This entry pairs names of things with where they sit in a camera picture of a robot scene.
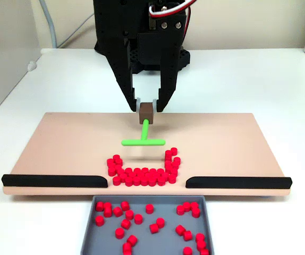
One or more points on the green T-shaped pusher tool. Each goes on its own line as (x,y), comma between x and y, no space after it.
(145,130)

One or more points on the grey tray container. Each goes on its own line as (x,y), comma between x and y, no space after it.
(165,244)

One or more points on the white panel foot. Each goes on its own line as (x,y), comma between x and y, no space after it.
(31,65)

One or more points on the beige flat board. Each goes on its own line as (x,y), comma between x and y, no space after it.
(62,148)

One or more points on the black foam rail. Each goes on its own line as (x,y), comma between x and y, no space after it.
(237,182)
(54,181)

